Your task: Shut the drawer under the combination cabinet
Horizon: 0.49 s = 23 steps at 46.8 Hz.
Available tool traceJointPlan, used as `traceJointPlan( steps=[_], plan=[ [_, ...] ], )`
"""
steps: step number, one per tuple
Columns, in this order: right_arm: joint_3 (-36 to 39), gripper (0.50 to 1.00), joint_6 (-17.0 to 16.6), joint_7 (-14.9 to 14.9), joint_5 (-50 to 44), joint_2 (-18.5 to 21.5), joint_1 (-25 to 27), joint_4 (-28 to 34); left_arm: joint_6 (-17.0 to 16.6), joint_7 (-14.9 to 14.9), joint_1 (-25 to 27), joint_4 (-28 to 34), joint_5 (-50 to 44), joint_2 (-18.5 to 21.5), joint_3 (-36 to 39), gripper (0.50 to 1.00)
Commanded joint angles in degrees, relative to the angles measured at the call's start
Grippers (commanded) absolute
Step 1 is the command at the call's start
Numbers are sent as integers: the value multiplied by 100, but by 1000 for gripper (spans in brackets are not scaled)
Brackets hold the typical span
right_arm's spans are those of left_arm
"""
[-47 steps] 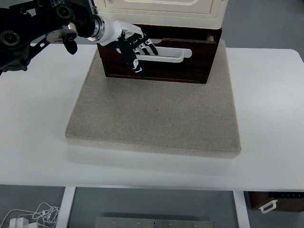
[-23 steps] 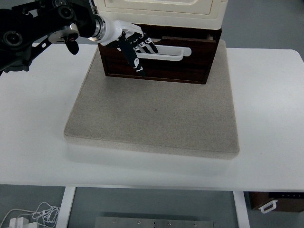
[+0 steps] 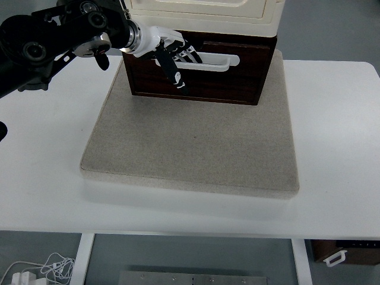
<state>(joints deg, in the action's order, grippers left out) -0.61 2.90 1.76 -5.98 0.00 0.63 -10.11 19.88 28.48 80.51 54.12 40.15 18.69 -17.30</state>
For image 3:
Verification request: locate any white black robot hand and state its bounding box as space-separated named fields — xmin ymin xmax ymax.
xmin=132 ymin=25 xmax=205 ymax=96

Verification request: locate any long white drawer handle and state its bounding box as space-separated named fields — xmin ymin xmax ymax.
xmin=153 ymin=52 xmax=240 ymax=73

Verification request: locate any dark brown wooden drawer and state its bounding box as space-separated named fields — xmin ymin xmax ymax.
xmin=130 ymin=41 xmax=270 ymax=96

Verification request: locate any cream plastic cabinet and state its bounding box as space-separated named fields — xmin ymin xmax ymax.
xmin=123 ymin=0 xmax=284 ymax=38

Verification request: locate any dark brown wooden drawer case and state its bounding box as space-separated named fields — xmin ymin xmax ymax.
xmin=122 ymin=28 xmax=278 ymax=106

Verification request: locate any beige grey mat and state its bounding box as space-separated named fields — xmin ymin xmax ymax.
xmin=80 ymin=49 xmax=300 ymax=200

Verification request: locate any white table leg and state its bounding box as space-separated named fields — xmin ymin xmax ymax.
xmin=71 ymin=233 xmax=96 ymax=285
xmin=290 ymin=239 xmax=313 ymax=285

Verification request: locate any grey metal plate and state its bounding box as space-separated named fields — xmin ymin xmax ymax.
xmin=118 ymin=270 xmax=270 ymax=285

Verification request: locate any white charger block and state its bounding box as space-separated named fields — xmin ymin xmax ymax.
xmin=11 ymin=270 xmax=38 ymax=285

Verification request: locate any black control panel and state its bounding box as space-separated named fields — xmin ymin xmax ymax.
xmin=335 ymin=240 xmax=380 ymax=248

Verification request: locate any brown wooden box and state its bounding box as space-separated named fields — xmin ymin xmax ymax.
xmin=310 ymin=239 xmax=380 ymax=270

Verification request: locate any thin white cable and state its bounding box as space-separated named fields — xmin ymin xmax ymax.
xmin=0 ymin=252 xmax=77 ymax=283

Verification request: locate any small white box handle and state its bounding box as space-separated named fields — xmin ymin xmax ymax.
xmin=323 ymin=249 xmax=348 ymax=268

